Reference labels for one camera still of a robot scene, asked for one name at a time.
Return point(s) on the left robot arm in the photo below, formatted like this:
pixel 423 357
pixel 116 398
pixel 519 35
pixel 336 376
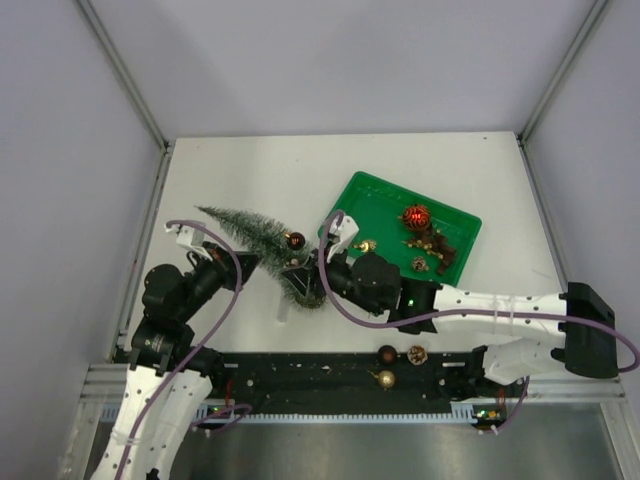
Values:
pixel 168 378

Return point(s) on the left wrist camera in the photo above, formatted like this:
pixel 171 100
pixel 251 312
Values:
pixel 190 238

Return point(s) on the dark brown small bauble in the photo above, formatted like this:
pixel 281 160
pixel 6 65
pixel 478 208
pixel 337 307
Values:
pixel 295 241

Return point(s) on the small green christmas tree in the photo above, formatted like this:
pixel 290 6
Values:
pixel 264 236

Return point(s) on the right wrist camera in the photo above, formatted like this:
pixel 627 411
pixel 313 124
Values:
pixel 342 231

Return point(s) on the brown ribbon bow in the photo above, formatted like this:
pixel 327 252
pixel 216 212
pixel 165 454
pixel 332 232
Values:
pixel 434 244

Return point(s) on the red glitter bauble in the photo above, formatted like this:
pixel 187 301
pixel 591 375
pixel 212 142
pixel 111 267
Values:
pixel 416 218

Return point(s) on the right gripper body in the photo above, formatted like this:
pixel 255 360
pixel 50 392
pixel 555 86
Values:
pixel 341 280

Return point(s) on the small gold pine cone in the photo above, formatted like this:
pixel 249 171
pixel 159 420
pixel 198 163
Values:
pixel 365 246

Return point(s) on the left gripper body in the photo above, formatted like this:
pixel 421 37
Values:
pixel 207 278

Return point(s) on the pine cone pair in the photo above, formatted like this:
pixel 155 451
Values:
pixel 417 355

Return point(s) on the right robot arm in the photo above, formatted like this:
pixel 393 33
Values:
pixel 573 330

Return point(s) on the green plastic tray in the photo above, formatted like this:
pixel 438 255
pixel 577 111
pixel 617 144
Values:
pixel 376 205

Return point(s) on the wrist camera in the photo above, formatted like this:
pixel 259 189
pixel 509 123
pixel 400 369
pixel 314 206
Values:
pixel 190 238
pixel 342 231

